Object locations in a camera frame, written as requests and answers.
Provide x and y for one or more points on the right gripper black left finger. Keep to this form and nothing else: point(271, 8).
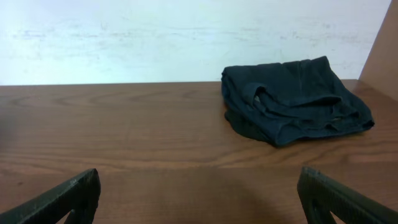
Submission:
point(76, 199)

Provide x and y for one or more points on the navy blue shorts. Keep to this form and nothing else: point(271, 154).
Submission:
point(294, 100)

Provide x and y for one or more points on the black folded garment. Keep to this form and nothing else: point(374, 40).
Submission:
point(245, 127)

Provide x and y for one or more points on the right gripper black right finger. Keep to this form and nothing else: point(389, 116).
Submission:
point(323, 198)

